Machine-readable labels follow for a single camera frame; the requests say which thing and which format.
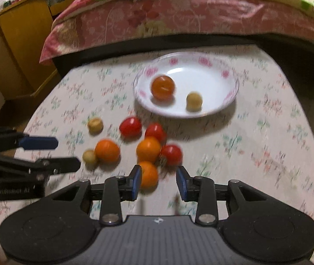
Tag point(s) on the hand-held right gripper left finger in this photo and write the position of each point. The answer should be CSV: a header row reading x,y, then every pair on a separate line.
x,y
137,180

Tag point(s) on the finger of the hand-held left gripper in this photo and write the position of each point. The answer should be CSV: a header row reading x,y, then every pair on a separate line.
x,y
38,143
63,165

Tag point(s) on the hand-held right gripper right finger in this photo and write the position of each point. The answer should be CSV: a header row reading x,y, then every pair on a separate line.
x,y
180,182

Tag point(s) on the small tan longan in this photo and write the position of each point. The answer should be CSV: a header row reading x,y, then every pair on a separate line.
x,y
89,156
194,101
95,125

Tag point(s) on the small red tomato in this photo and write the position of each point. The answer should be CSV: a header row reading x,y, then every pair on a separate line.
x,y
130,127
171,154
155,131

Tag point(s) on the white floral plate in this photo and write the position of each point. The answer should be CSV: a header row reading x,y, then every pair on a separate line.
x,y
209,80

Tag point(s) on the white floral tablecloth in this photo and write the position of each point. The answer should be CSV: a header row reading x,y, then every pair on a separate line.
x,y
256,149

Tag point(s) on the large orange-red tomato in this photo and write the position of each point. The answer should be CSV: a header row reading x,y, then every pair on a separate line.
x,y
162,87

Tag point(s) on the yellow wooden cabinet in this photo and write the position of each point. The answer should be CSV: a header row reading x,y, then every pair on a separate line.
x,y
19,47

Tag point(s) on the pink floral bed sheet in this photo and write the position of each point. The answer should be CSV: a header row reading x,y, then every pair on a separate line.
x,y
173,13

